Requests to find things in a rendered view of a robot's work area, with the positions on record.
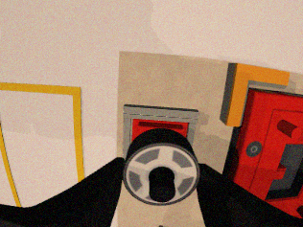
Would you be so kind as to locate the yellow rectangular outline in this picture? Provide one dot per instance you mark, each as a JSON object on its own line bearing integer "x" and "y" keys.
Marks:
{"x": 40, "y": 88}

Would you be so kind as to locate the black and grey wheel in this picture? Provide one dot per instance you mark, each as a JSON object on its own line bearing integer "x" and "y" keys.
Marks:
{"x": 160, "y": 147}

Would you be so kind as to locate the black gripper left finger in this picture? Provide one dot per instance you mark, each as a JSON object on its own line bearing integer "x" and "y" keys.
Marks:
{"x": 90, "y": 203}

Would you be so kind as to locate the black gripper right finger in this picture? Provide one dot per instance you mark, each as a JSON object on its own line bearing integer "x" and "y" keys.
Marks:
{"x": 225, "y": 204}

